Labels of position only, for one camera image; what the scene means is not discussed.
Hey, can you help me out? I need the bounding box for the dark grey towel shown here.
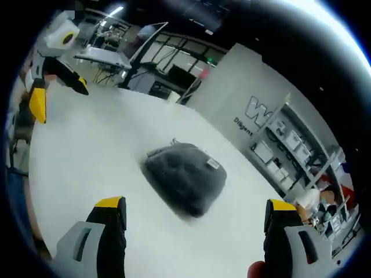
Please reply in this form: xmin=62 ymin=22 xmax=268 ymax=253
xmin=140 ymin=138 xmax=228 ymax=219

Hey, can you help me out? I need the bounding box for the black flat monitor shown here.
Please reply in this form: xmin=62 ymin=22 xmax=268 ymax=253
xmin=169 ymin=64 xmax=195 ymax=85

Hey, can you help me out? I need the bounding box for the person's right hand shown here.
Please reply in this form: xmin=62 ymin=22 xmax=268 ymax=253
xmin=248 ymin=260 xmax=266 ymax=278

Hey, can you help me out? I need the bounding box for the grey work table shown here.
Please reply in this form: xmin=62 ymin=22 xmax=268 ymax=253
xmin=74 ymin=46 xmax=133 ymax=71

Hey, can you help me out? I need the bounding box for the grey metal shelf rack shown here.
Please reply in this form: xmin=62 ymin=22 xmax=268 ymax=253
xmin=250 ymin=92 xmax=363 ymax=257

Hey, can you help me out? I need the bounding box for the monitor on black stand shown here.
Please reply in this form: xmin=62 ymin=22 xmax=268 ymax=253
xmin=118 ymin=21 xmax=169 ymax=89

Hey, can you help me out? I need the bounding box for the group of white storage boxes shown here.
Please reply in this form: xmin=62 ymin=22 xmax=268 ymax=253
xmin=254 ymin=120 xmax=317 ymax=186

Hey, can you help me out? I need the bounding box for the dark overhead screen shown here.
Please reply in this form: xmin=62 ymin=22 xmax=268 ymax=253
xmin=184 ymin=0 xmax=232 ymax=31

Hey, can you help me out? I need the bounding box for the white printed partition panel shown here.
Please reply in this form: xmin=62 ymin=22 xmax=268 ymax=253
xmin=185 ymin=42 xmax=293 ymax=145

